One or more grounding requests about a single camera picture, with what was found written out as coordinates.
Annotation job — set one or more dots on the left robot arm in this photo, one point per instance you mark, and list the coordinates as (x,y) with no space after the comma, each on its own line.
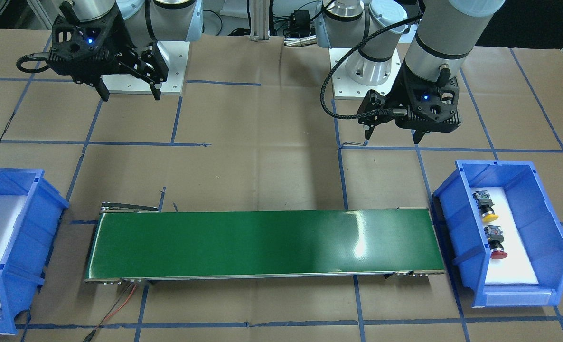
(408,64)

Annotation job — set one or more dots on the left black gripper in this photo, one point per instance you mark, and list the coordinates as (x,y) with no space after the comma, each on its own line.
(399,94)

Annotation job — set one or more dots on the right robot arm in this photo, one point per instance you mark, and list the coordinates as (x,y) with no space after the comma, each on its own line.
(150,22)

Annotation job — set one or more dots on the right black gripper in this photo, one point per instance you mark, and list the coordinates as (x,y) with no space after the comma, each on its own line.
(126,51)

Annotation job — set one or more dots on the blue source bin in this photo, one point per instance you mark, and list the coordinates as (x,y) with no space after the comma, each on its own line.
(536,221)

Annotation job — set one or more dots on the green conveyor belt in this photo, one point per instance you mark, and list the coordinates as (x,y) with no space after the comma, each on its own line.
(175,246)

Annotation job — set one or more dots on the red push button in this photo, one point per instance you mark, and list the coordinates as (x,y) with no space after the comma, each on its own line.
(495,237)

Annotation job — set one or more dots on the white foam pad source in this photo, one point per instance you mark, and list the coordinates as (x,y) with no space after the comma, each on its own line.
(516,269)

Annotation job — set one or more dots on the aluminium frame post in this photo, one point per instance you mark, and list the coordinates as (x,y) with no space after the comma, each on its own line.
(260,17)

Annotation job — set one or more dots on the blue destination bin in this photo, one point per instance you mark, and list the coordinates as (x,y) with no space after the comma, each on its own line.
(30,246)

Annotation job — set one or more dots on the yellow push button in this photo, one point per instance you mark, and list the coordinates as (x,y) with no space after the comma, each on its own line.
(485,206)

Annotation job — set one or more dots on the black power adapter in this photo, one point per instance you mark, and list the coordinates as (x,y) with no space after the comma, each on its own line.
(300,18)

